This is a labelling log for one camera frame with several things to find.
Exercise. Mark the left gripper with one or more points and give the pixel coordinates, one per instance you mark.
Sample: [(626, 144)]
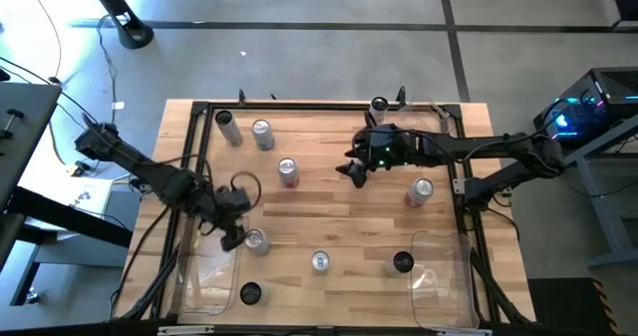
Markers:
[(231, 204)]

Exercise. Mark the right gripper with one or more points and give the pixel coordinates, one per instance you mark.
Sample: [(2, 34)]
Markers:
[(386, 146)]

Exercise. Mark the blue and white soda can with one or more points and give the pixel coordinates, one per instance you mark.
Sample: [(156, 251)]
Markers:
[(257, 241), (262, 134)]

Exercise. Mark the red and white soda can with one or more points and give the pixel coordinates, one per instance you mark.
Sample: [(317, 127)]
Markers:
[(288, 172), (419, 191)]

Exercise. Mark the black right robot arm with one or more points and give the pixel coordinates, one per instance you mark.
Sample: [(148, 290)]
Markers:
[(488, 146)]

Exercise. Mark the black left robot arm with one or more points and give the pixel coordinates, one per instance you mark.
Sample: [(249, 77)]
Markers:
[(149, 171)]

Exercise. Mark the white label strip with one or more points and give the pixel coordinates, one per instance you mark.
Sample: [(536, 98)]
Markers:
[(184, 330), (463, 332)]

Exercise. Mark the small white tag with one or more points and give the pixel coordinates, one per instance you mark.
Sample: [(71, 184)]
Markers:
[(118, 105)]

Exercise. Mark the white printed box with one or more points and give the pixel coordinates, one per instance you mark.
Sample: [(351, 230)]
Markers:
[(55, 191)]

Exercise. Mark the grey desk top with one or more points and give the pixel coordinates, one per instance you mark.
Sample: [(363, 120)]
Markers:
[(25, 146)]

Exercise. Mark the black stand base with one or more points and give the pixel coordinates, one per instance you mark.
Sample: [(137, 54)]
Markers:
[(130, 32)]

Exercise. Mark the grey metal stand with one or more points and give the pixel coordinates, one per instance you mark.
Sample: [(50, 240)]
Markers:
[(590, 196)]

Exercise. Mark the black crate hazard stripes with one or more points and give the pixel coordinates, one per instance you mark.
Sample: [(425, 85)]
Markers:
[(563, 306)]

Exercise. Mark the computer with coloured lights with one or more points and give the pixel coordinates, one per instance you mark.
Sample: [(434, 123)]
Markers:
[(608, 92)]

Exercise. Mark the black aluminium table frame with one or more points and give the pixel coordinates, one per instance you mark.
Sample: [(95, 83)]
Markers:
[(324, 105)]

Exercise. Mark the white metal bracket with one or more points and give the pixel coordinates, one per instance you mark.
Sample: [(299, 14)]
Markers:
[(459, 186)]

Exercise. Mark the black desk leg frame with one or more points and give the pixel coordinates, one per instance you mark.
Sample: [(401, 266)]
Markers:
[(75, 221)]

